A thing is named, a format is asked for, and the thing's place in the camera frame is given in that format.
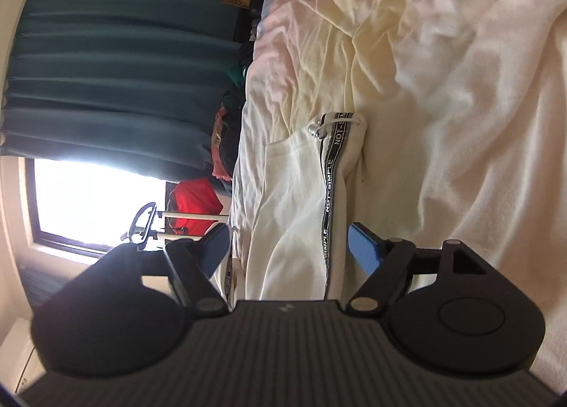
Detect red cloth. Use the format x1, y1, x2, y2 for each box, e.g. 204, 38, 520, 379
167, 178, 225, 236

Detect window with dark frame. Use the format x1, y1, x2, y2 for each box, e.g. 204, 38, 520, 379
24, 156, 179, 257

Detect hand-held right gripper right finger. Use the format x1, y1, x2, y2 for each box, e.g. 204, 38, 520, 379
347, 223, 489, 316

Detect black clothing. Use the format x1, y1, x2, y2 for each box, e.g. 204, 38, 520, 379
220, 84, 246, 160

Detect pastel bed sheet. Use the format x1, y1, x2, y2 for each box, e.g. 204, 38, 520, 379
229, 0, 567, 392

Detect garment steamer stand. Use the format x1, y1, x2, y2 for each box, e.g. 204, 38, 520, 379
119, 201, 231, 253

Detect pink clothing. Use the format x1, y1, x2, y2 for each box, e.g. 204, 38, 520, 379
210, 108, 234, 183

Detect teal curtain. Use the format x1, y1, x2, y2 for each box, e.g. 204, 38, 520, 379
0, 0, 245, 183

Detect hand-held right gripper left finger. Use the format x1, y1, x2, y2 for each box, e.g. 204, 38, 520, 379
129, 223, 232, 317

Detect white pants with striped band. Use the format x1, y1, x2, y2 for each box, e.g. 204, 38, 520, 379
223, 111, 369, 302

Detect green clothing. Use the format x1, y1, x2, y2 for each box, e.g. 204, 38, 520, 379
226, 58, 249, 85

